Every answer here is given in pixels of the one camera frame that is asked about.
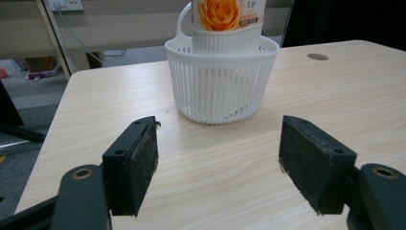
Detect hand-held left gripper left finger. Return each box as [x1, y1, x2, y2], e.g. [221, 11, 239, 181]
[101, 115, 161, 218]

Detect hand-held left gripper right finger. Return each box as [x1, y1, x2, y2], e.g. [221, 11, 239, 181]
[278, 114, 358, 216]

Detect white plastic basket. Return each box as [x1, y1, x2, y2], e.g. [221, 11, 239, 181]
[164, 1, 281, 126]

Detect white pump bottle orange label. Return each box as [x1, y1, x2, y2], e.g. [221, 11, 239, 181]
[191, 0, 268, 34]

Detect black metal stand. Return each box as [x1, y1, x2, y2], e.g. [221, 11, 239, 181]
[0, 79, 46, 144]

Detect pink and purple item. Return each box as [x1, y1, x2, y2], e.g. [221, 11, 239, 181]
[24, 70, 61, 82]

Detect brown cardboard box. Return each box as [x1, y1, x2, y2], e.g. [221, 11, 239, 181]
[24, 56, 61, 74]

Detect metal floor rail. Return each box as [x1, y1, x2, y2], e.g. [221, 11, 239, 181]
[0, 139, 44, 158]

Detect white floor cable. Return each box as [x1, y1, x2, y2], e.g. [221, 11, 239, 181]
[56, 9, 126, 66]

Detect white wall socket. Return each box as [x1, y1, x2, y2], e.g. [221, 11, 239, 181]
[47, 0, 85, 12]

